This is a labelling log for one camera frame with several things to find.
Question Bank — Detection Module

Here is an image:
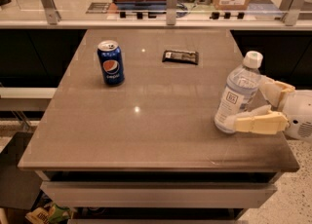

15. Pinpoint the clear blue plastic water bottle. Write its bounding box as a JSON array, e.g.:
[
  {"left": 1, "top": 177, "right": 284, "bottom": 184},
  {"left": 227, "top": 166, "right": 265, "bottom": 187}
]
[{"left": 214, "top": 51, "right": 263, "bottom": 133}]

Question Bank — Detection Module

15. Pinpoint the middle metal glass bracket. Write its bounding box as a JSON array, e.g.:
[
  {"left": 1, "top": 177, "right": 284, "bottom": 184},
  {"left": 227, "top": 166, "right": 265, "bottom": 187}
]
[{"left": 166, "top": 0, "right": 177, "bottom": 25}]

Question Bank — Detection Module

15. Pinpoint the grey table drawer front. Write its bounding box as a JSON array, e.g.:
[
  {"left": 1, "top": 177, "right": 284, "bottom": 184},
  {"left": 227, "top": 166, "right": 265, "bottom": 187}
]
[{"left": 41, "top": 181, "right": 277, "bottom": 208}]

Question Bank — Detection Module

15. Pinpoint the blue Pepsi soda can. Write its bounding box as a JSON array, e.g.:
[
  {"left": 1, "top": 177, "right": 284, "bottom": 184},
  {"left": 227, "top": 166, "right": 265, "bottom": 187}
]
[{"left": 97, "top": 40, "right": 125, "bottom": 86}]

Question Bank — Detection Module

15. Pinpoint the left metal glass bracket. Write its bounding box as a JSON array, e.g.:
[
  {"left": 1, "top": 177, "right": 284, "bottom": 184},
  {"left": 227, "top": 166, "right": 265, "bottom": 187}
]
[{"left": 40, "top": 0, "right": 60, "bottom": 25}]

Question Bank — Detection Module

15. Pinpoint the dark RXBAR chocolate bar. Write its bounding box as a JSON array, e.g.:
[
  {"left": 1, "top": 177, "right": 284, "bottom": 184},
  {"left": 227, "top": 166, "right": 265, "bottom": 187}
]
[{"left": 162, "top": 50, "right": 199, "bottom": 65}]

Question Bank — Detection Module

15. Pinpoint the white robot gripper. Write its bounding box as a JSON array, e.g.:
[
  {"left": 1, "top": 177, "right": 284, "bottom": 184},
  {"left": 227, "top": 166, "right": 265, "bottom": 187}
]
[{"left": 224, "top": 75, "right": 312, "bottom": 142}]

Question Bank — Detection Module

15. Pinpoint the green yellow snack bag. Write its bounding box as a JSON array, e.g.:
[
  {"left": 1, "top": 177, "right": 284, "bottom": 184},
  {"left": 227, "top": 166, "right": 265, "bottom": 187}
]
[{"left": 25, "top": 204, "right": 72, "bottom": 224}]

